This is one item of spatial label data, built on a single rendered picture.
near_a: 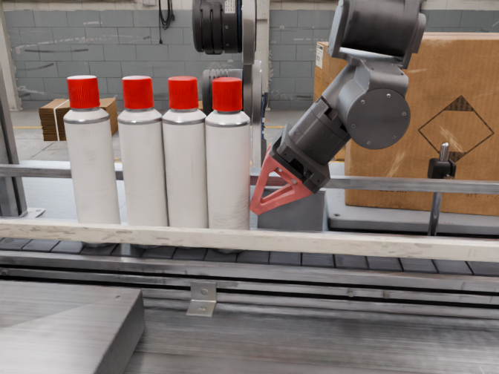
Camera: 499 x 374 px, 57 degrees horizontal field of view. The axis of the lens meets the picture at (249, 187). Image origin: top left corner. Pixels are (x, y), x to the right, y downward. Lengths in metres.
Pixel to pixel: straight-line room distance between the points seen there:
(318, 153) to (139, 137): 0.20
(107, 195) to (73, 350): 0.21
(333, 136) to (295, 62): 5.57
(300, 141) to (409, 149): 0.30
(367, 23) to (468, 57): 0.30
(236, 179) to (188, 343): 0.18
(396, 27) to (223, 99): 0.19
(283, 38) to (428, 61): 5.32
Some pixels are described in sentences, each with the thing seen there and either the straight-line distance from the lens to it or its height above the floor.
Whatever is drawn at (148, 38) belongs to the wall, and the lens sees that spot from 6.13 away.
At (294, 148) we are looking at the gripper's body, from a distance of 0.49.
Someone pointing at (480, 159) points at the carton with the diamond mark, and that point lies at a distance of 0.80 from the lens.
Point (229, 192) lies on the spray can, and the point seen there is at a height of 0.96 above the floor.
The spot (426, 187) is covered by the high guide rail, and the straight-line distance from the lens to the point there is 0.60.
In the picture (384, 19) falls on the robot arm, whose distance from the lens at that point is 0.49.
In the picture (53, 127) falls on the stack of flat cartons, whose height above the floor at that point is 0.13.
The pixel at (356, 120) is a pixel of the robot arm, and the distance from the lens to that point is 0.43.
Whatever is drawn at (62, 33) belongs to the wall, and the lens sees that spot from 6.42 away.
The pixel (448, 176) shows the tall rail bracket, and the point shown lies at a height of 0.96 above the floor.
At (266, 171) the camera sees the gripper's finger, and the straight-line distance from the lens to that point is 0.52.
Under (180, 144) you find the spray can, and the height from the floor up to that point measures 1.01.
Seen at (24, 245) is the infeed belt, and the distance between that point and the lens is 0.65.
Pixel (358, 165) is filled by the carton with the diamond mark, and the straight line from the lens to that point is 0.77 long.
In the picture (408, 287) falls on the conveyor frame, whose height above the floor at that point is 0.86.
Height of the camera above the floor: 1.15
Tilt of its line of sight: 20 degrees down
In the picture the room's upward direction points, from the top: straight up
